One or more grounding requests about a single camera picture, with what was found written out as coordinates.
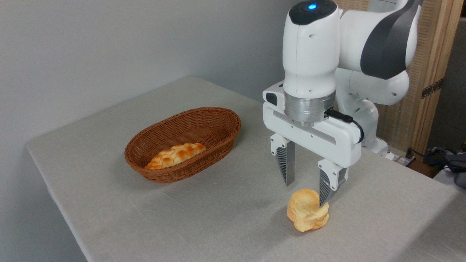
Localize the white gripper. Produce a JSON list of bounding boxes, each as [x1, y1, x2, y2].
[[262, 81, 363, 208]]

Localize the round golden bread roll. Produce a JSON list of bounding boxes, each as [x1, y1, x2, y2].
[[287, 188, 330, 233]]

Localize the long braided bread loaf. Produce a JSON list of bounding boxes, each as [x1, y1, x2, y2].
[[145, 143, 207, 170]]

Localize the brown wicker oval basket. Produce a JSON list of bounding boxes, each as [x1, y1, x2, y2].
[[125, 107, 242, 183]]

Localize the white power strip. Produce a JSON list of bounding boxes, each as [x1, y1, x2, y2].
[[384, 148, 415, 167]]

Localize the grey tablecloth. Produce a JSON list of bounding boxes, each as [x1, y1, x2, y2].
[[25, 76, 466, 262]]

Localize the dark grey bag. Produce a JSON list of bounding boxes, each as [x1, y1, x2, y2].
[[422, 147, 466, 189]]

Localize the dark metal hinge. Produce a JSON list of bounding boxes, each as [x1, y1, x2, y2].
[[421, 78, 445, 99]]

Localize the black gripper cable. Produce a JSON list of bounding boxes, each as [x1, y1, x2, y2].
[[325, 108, 364, 143]]

